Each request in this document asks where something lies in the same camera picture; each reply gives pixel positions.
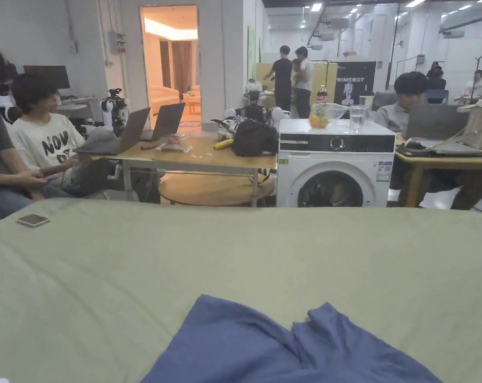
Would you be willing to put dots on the smartphone with pale case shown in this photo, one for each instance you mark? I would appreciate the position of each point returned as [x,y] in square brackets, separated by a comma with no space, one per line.
[33,220]

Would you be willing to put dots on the dark blue shirt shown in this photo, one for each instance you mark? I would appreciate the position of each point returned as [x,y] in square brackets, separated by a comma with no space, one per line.
[264,347]

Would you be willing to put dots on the bed with pale green sheet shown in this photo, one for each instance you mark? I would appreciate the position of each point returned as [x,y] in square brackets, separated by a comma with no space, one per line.
[240,255]

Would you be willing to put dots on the white humanoid robot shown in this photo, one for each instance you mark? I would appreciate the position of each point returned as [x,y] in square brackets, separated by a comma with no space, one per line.
[116,109]

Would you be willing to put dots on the black robot with white wheels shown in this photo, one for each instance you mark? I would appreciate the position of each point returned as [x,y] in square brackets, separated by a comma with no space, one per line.
[256,107]

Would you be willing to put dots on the white washing machine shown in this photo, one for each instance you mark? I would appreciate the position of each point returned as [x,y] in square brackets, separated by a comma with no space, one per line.
[336,167]

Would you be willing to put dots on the group of people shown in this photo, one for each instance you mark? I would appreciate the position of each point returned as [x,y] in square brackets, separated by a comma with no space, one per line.
[460,81]
[292,79]

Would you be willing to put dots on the black poster board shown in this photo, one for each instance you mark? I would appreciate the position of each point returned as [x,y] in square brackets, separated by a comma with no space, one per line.
[354,81]

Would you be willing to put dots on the wooden desk with laptop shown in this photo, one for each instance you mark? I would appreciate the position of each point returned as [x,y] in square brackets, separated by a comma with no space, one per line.
[448,147]

